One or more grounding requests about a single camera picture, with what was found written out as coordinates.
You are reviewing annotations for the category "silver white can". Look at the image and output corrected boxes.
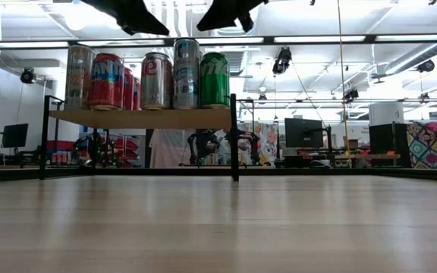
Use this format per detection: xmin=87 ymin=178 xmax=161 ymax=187
xmin=140 ymin=52 xmax=174 ymax=111

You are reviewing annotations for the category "green Sprite can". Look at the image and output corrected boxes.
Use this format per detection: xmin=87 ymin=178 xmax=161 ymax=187
xmin=199 ymin=52 xmax=231 ymax=110

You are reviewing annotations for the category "red Fanta can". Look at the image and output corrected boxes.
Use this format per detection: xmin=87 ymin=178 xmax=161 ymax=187
xmin=122 ymin=67 xmax=135 ymax=111
xmin=132 ymin=77 xmax=142 ymax=111
xmin=88 ymin=52 xmax=125 ymax=111

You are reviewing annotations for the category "white Celsius Arctic Vibe can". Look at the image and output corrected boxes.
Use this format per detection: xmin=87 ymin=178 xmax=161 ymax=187
xmin=171 ymin=37 xmax=201 ymax=110

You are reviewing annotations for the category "white Celsius can black lid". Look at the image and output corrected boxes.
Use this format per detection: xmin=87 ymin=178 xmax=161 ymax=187
xmin=63 ymin=44 xmax=96 ymax=111

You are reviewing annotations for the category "wooden shelf board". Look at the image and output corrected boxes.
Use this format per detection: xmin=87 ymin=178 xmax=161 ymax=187
xmin=49 ymin=108 xmax=233 ymax=130

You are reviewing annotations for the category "small bottle shelf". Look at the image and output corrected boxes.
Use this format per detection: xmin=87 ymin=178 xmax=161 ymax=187
xmin=201 ymin=151 xmax=231 ymax=167

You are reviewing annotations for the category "black ceiling fixture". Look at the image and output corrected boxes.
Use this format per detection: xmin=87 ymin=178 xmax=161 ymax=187
xmin=20 ymin=67 xmax=37 ymax=85
xmin=344 ymin=87 xmax=360 ymax=102
xmin=416 ymin=59 xmax=435 ymax=74

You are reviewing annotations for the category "black equipment stand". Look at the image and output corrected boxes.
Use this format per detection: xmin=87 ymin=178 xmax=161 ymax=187
xmin=187 ymin=128 xmax=223 ymax=167

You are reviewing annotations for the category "red storage bin rack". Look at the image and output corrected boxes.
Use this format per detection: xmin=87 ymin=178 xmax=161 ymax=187
xmin=96 ymin=132 xmax=140 ymax=168

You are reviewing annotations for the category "floral patterned cloth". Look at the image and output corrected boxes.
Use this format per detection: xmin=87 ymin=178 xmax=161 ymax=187
xmin=237 ymin=121 xmax=279 ymax=167

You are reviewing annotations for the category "black computer monitor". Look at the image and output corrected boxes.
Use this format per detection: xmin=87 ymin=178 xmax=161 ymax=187
xmin=2 ymin=123 xmax=30 ymax=149
xmin=284 ymin=118 xmax=325 ymax=149

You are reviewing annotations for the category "cardboard box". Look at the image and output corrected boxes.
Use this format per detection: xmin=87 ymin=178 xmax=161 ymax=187
xmin=342 ymin=136 xmax=360 ymax=151

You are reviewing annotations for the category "white box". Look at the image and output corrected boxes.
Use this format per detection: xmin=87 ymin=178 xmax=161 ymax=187
xmin=368 ymin=102 xmax=404 ymax=126

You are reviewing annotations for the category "wooden desk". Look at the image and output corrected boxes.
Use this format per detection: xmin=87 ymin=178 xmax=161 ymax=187
xmin=332 ymin=152 xmax=401 ymax=168

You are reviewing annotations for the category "black cabinet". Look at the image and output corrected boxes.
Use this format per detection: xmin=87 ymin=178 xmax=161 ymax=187
xmin=369 ymin=121 xmax=409 ymax=168

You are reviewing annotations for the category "colourful patchwork quilt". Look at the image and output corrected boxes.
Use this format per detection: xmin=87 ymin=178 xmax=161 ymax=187
xmin=406 ymin=120 xmax=437 ymax=171

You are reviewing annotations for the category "black hanging camera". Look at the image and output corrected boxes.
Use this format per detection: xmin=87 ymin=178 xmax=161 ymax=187
xmin=271 ymin=46 xmax=294 ymax=76

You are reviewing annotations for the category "wooden shelf with black frame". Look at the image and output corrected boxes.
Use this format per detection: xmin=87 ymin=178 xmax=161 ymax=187
xmin=38 ymin=93 xmax=241 ymax=182

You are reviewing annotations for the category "thin hanging cord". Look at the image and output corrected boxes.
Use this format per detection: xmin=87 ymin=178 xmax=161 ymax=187
xmin=335 ymin=0 xmax=353 ymax=168

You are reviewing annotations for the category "black aluminium table frame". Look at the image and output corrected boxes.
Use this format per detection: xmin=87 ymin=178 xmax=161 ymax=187
xmin=0 ymin=166 xmax=437 ymax=183

